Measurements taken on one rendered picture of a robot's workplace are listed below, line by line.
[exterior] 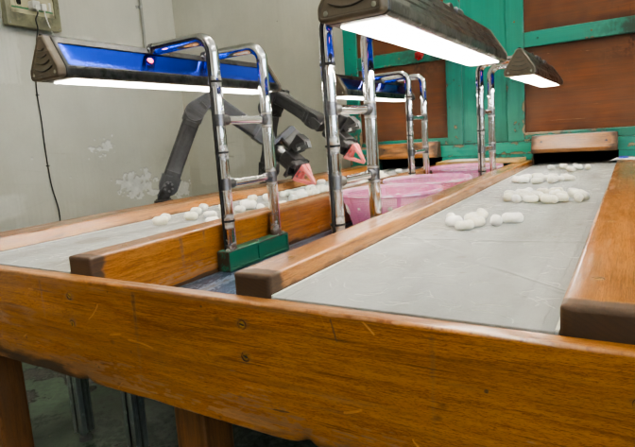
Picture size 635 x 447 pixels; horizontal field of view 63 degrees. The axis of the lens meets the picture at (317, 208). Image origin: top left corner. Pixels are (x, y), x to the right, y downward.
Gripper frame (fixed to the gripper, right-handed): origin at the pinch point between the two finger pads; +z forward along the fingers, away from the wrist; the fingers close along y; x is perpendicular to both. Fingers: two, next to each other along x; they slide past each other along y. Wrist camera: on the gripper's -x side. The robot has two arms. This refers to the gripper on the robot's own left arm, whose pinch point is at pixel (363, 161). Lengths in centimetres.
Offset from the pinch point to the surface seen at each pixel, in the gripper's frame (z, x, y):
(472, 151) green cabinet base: 22, -18, 50
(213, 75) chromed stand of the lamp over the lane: 2, -31, -103
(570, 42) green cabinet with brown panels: 25, -73, 51
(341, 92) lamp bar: -9.4, -23.2, -28.4
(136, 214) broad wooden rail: -10, 16, -92
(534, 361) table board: 68, -45, -134
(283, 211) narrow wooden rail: 19, -8, -82
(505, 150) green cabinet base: 32, -26, 50
